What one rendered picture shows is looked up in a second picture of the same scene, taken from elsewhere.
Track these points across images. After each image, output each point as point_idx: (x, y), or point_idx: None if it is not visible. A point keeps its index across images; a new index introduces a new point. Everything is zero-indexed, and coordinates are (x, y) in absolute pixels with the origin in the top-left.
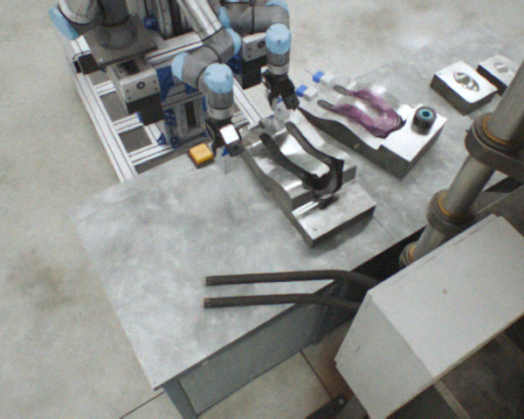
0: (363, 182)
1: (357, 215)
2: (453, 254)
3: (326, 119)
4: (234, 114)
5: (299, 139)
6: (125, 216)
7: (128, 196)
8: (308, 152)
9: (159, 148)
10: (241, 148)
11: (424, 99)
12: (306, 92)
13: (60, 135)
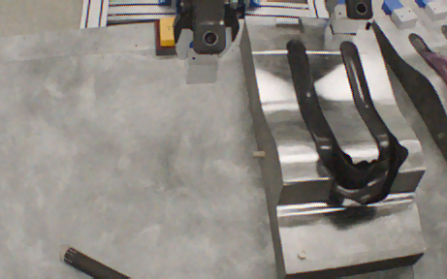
0: (427, 202)
1: (386, 260)
2: None
3: (412, 67)
4: (294, 5)
5: (356, 79)
6: (12, 87)
7: (32, 59)
8: (360, 108)
9: (155, 9)
10: (219, 45)
11: None
12: (397, 12)
13: None
